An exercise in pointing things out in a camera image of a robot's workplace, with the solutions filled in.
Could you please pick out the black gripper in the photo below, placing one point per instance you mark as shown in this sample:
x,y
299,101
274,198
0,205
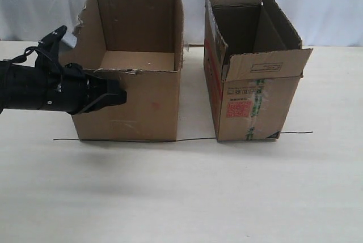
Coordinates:
x,y
74,91

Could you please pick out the tall cardboard box with flaps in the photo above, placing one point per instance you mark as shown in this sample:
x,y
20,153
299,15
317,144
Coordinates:
x,y
253,62

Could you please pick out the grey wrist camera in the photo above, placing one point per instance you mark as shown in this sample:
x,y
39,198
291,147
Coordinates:
x,y
69,41

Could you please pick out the torn cardboard box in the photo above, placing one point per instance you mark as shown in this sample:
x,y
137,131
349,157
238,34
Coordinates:
x,y
140,44

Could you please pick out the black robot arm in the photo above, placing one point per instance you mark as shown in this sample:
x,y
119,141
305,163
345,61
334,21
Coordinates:
x,y
35,80

